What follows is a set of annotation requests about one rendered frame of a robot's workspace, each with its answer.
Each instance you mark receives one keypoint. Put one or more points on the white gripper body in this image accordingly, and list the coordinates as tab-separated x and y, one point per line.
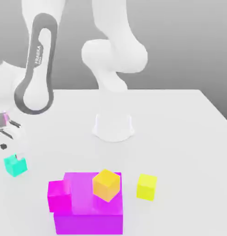
6	145

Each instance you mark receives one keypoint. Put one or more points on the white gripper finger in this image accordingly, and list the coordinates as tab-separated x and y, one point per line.
19	156

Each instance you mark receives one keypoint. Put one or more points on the small teal cube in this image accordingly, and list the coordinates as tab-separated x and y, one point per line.
13	166

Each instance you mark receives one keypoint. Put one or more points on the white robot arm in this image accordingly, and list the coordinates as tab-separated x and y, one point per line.
113	59

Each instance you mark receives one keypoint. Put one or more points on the small magenta cube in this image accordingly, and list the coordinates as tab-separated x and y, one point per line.
59	197

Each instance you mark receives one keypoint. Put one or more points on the small orange cube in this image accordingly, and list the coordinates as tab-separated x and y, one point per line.
106	186

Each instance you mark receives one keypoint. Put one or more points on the small yellow cube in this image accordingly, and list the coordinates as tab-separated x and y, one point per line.
146	188

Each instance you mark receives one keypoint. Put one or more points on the large purple box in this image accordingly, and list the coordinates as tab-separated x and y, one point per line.
87	221

